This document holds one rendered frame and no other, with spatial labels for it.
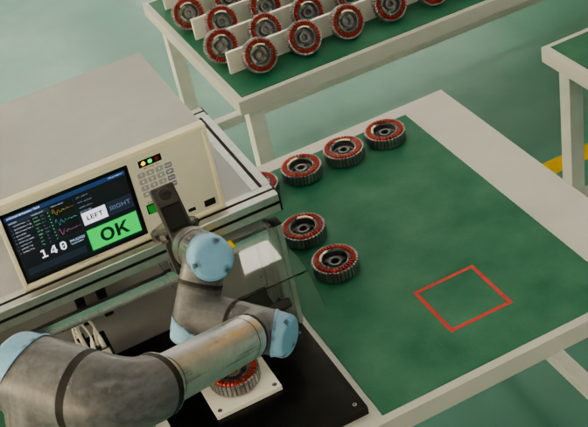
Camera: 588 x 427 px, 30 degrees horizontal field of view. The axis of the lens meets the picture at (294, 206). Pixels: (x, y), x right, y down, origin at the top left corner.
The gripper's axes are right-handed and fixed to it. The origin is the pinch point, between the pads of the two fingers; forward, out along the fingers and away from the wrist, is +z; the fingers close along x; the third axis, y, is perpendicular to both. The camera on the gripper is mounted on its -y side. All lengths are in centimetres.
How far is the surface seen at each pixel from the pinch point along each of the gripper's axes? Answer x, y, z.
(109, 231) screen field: -9.8, -1.5, 7.2
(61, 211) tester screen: -17.1, -9.3, 3.5
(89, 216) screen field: -12.5, -6.1, 5.0
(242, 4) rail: 74, -30, 153
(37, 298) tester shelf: -27.7, 5.2, 7.1
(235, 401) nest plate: 0.9, 41.6, 6.8
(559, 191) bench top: 98, 36, 27
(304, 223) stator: 40, 23, 50
